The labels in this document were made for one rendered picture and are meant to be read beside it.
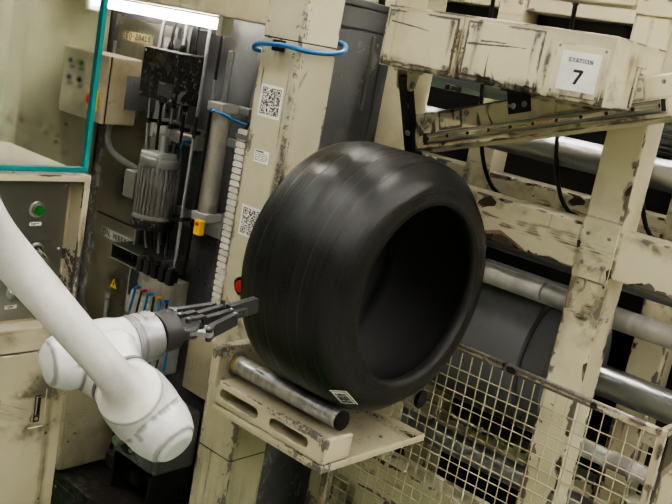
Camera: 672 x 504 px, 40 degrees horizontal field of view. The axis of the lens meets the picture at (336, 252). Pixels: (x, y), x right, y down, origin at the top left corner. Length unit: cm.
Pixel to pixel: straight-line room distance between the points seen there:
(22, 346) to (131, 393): 89
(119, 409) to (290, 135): 93
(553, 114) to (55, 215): 118
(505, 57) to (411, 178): 38
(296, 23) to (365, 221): 55
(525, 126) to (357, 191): 53
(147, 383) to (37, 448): 101
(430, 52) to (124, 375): 116
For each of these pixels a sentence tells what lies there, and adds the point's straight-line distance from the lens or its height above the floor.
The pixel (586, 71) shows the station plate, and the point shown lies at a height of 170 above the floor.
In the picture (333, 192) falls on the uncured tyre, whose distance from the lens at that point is 184.
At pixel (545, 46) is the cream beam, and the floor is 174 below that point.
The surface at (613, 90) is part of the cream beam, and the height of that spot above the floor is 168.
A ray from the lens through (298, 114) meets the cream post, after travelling 214.
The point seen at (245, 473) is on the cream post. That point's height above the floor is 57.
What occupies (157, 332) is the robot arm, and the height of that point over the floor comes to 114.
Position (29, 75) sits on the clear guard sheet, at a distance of 213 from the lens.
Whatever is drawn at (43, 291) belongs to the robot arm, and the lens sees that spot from 132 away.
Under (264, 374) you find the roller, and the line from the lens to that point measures 210.
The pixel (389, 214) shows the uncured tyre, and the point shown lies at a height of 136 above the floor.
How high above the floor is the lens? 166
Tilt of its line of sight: 13 degrees down
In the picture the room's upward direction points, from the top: 11 degrees clockwise
